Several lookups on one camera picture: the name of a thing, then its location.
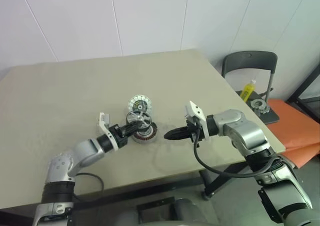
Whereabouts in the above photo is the orange fabric sheet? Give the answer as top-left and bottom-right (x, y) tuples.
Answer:
(266, 98), (320, 169)

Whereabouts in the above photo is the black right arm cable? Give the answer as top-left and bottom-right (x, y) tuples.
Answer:
(192, 122), (283, 179)

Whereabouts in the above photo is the yellow plastic bottle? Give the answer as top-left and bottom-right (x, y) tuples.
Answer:
(239, 79), (258, 102)

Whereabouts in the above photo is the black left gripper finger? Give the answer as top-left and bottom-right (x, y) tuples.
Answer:
(124, 126), (140, 138)
(122, 121), (142, 133)

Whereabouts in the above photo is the black table frame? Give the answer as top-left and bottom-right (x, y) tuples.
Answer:
(0, 158), (253, 212)

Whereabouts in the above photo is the black rectangular bracket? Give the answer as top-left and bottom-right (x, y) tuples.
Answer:
(136, 196), (176, 226)

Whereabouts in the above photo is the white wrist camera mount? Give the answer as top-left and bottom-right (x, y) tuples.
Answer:
(96, 112), (120, 152)
(184, 100), (210, 142)

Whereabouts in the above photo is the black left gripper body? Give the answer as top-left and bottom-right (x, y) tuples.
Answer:
(108, 124), (130, 148)

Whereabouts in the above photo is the grey robot torso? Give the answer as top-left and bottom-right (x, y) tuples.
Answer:
(142, 209), (285, 226)

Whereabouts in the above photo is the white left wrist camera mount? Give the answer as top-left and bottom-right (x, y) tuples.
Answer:
(96, 112), (120, 152)

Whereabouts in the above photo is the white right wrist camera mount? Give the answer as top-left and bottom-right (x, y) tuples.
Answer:
(184, 100), (210, 142)

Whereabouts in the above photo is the black metal frame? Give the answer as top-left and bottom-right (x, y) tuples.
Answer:
(286, 60), (320, 124)

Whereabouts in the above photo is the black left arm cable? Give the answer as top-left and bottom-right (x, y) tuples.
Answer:
(73, 172), (105, 196)

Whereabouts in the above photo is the dark grey folding chair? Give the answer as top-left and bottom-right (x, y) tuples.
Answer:
(222, 51), (281, 126)

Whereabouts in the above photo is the round silver motor lid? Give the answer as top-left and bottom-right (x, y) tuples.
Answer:
(126, 93), (153, 113)

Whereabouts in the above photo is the silver spoked rotor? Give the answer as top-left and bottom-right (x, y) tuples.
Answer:
(125, 110), (153, 132)

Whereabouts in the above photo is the grey rounded housing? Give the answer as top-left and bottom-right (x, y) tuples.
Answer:
(174, 197), (209, 223)

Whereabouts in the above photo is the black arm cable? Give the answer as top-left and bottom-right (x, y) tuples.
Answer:
(73, 172), (105, 196)
(192, 122), (283, 179)

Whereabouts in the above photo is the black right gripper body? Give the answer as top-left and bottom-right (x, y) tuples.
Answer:
(186, 119), (201, 143)

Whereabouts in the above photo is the grey metal ring part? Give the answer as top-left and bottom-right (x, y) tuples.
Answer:
(250, 98), (270, 115)

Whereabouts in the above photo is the motor housing with copper windings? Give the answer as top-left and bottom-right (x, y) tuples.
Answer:
(131, 123), (159, 145)

